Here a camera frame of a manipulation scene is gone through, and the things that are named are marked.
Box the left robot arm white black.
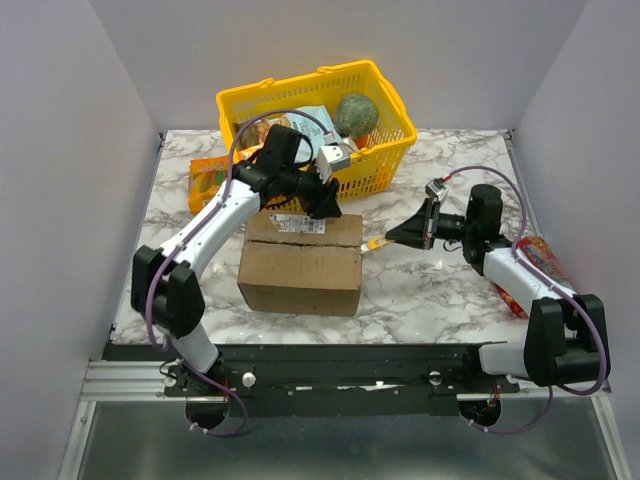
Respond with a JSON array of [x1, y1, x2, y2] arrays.
[[131, 125, 349, 395]]

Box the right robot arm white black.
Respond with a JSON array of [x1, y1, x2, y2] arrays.
[[385, 179, 610, 392]]

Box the red snack bag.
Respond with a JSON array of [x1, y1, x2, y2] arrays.
[[483, 236, 576, 318]]

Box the orange toy box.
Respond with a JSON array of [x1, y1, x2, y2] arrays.
[[235, 143, 264, 163]]

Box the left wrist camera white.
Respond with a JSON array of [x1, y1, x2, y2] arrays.
[[315, 144, 351, 183]]

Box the brown cardboard express box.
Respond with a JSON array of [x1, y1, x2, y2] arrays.
[[237, 212, 363, 317]]

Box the brown snack packet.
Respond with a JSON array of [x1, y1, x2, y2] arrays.
[[233, 122, 260, 150]]

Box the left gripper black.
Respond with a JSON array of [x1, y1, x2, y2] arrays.
[[281, 158, 343, 221]]

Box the yellow utility knife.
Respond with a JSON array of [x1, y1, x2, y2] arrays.
[[361, 236, 394, 253]]

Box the yellow plastic shopping basket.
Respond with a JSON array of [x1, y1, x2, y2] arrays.
[[216, 60, 417, 202]]

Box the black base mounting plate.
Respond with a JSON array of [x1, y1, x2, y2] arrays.
[[165, 344, 519, 418]]

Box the green melon ball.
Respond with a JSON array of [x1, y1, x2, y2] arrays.
[[334, 93, 379, 138]]

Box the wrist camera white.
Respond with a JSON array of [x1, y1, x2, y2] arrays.
[[425, 178, 448, 203], [315, 144, 351, 183]]

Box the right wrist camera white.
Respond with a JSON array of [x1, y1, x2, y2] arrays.
[[425, 178, 448, 203]]

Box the aluminium rail frame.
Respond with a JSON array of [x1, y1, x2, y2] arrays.
[[59, 360, 632, 479]]

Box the orange snack bag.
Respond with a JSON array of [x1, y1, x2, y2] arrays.
[[187, 155, 229, 215]]

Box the light blue chips bag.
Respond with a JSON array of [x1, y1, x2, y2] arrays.
[[278, 105, 341, 157]]

